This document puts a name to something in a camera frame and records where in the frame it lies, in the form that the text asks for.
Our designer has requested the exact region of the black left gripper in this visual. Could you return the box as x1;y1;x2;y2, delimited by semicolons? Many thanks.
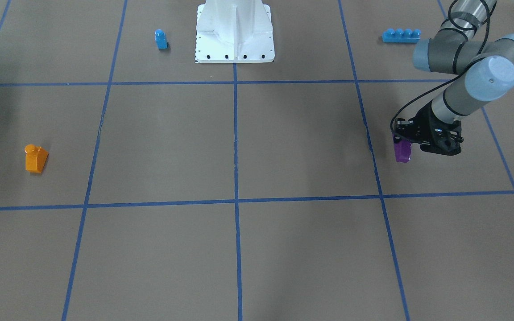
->
394;103;464;156

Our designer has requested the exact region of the long blue four-stud block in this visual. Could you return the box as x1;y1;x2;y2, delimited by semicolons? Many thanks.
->
381;28;422;43

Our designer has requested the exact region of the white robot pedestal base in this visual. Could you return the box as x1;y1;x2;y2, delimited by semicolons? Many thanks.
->
195;0;275;64

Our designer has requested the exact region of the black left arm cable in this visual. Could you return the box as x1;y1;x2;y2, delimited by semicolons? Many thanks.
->
390;0;497;134

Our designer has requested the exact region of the purple trapezoid block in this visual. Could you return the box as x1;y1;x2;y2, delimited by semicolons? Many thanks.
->
393;136;412;163

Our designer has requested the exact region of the small blue block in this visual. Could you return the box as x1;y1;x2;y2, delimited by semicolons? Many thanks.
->
154;29;169;49

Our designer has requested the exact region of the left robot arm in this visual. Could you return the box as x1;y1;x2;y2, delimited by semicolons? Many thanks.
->
390;0;514;163

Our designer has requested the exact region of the orange trapezoid block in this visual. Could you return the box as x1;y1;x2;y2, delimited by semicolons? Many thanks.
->
25;144;49;173

